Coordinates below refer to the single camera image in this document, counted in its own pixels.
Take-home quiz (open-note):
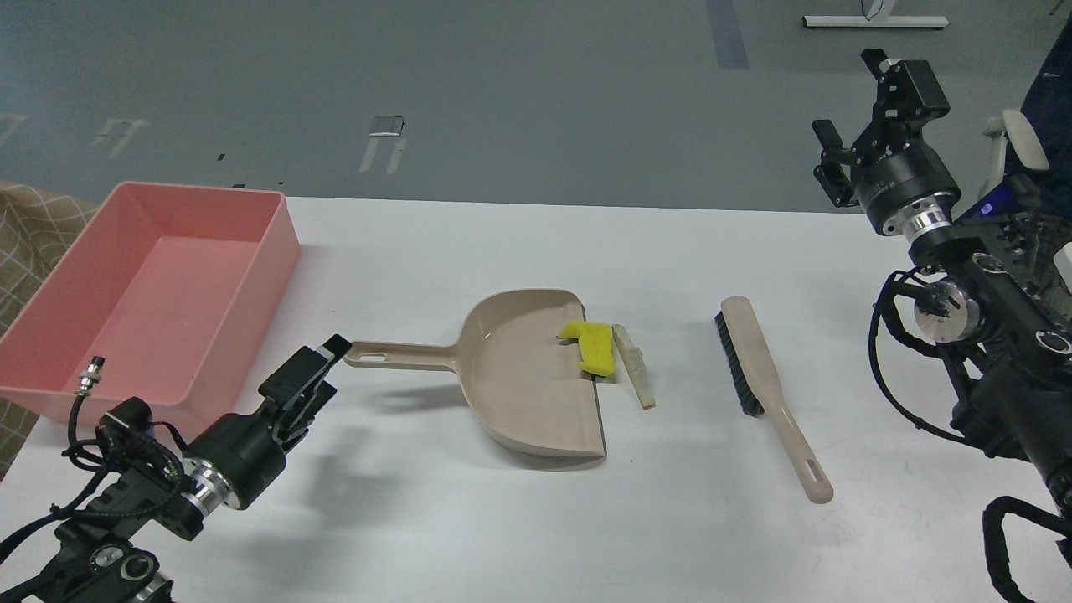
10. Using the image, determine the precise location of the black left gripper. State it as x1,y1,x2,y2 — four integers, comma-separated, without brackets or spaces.
183,333,352,510

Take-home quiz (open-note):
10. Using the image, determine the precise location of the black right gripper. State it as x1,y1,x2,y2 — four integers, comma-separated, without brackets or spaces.
812,49,961,237

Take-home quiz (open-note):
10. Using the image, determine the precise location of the beige plastic dustpan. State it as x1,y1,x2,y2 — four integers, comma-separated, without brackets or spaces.
345,289,606,458

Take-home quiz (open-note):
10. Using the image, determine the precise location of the beige hand brush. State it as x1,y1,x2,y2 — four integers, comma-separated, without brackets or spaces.
714,296,834,505

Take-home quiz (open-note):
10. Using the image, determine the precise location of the yellow sponge piece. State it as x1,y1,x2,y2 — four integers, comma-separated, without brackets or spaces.
559,321,616,377

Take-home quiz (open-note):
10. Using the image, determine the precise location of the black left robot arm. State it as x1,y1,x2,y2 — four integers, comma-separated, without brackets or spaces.
3,335,352,602

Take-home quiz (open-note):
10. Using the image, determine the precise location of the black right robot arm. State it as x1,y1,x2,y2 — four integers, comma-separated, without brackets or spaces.
812,49,1069,602

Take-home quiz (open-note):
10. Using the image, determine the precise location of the pink plastic bin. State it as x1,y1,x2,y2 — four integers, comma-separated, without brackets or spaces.
1,182,300,438

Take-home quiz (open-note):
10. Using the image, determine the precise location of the white desk base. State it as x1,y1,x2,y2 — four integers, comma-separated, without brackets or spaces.
801,1,950,30

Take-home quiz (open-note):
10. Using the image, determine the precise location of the white office chair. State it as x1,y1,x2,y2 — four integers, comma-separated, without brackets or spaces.
980,109,1072,294

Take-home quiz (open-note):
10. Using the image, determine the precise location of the grey floor socket plate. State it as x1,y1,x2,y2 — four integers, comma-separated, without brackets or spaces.
368,116,405,137

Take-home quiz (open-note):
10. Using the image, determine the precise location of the beige checkered cloth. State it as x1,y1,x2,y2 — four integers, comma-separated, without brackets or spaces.
0,180,100,477

